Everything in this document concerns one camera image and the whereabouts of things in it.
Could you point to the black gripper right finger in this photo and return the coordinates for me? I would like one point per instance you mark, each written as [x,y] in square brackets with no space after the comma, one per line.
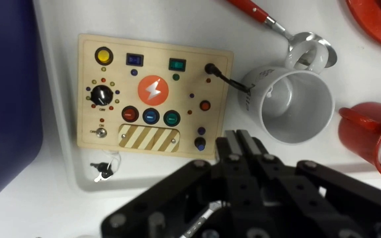
[252,153]

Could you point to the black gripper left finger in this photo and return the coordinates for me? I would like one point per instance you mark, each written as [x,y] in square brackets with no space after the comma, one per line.
[229,153]

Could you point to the wooden button board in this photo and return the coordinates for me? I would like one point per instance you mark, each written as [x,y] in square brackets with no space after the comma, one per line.
[149,96]

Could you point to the white ceramic mug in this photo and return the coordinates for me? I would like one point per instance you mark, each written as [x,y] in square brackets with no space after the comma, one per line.
[289,102]

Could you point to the red cup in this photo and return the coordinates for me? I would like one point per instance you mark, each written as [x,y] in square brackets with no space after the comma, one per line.
[360,131]

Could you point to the red round plate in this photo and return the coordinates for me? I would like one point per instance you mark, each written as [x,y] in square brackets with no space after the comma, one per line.
[366,13]

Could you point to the dark blue bin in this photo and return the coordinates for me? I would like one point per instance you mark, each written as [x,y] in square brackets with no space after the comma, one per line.
[20,106]

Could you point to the red handled metal spoon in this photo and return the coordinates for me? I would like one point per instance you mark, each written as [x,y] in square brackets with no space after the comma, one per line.
[259,14]

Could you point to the black keys with ring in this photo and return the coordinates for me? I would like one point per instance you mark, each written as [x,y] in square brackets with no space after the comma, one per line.
[107,166]

